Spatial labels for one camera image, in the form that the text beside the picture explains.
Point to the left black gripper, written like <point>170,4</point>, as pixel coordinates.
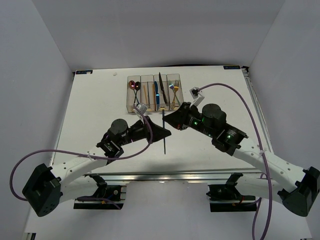
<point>159,133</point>

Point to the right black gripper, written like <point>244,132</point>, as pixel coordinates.
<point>177,119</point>

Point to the blue chopstick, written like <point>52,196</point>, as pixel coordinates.
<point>163,125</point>
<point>148,95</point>

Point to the blue knife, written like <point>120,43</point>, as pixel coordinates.
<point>157,95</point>

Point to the rainbow fork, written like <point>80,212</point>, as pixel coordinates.
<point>171,84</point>

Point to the black knife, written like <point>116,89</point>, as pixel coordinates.
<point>162,89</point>

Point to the gold fork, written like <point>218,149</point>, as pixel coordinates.
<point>175,98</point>

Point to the orange chopstick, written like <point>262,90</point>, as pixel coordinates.
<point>154,96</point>
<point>145,94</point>

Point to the black spoon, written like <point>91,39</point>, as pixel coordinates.
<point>137,88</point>

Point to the rainbow spoon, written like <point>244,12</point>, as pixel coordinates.
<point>132,86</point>

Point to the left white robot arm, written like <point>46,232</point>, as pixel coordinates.
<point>47,187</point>

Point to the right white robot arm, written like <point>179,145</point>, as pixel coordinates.
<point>294,187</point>

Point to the clear container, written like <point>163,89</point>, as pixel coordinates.
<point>147,80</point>
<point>162,104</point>
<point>173,77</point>
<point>130,96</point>

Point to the right blue corner sticker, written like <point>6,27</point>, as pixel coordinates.
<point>231,67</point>

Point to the blue corner sticker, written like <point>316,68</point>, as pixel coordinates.
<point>231,67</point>
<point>83,72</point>

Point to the left blue corner sticker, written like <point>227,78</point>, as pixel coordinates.
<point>83,72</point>

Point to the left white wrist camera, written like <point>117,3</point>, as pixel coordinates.
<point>139,110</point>

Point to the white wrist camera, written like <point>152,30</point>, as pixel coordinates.
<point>139,110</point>
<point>197,96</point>

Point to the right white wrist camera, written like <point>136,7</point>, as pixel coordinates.
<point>197,96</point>

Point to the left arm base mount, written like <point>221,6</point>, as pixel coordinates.
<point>106,196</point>

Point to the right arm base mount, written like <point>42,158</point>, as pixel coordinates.
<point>225,198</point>

